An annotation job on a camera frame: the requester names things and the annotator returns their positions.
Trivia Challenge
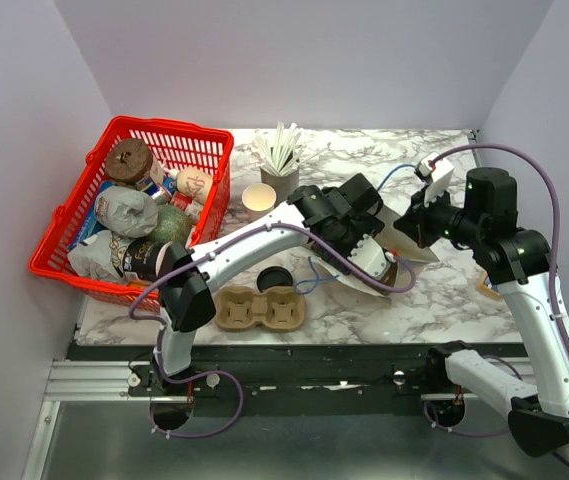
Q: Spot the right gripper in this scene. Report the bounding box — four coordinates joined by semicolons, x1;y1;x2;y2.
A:
394;182;484;248

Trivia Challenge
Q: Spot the blue checkered paper bag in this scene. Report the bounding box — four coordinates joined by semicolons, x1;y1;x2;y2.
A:
293;163;440;300

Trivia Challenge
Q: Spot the black plastic cup lid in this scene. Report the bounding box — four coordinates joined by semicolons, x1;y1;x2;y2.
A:
256;266;294;293

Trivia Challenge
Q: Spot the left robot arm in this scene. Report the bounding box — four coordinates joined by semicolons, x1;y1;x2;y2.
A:
151;174;390;395

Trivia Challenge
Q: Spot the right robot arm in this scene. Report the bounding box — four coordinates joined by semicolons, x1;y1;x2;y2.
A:
394;164;569;457

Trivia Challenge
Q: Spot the grey straw holder cup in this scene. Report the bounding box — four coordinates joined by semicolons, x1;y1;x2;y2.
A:
260;167;299;205

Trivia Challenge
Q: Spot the bundle of white straws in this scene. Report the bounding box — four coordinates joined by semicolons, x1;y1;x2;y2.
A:
252;122;331;177

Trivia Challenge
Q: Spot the cardboard cup carrier tray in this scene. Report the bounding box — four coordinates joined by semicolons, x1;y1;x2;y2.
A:
214;286;306;333

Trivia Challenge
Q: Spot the red plastic basket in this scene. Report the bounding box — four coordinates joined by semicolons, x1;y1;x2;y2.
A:
29;116;234;306

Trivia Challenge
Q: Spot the beige drink bottle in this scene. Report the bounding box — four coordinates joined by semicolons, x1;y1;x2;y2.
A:
168;167;213;205

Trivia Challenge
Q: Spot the green melon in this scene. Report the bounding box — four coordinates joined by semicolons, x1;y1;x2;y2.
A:
148;205;192;245

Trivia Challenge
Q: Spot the red blue drink can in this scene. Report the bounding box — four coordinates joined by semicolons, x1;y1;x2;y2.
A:
135;167;179;205

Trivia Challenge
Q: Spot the black ice cream tub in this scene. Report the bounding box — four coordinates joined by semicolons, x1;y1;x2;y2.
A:
122;238;172;283

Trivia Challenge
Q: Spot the grey paper food bag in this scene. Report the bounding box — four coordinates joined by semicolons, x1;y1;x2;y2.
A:
94;186;159;238

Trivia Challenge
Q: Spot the brown round bread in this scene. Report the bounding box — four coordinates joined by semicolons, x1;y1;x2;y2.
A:
104;138;153;190

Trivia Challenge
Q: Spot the white printed food bag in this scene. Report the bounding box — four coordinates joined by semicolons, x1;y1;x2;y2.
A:
67;230;133;284

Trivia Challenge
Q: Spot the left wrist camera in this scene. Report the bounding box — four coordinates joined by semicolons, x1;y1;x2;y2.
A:
351;237;396;281

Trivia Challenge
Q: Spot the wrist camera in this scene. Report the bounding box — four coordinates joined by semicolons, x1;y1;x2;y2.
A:
351;237;396;281
415;152;454;207

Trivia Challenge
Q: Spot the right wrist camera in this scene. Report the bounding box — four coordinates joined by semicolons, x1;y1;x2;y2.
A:
415;152;454;207

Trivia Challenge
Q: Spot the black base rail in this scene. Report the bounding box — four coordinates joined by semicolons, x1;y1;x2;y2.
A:
66;342;530;419

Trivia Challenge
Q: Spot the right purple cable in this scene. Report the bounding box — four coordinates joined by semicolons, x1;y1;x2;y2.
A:
423;143;569;477

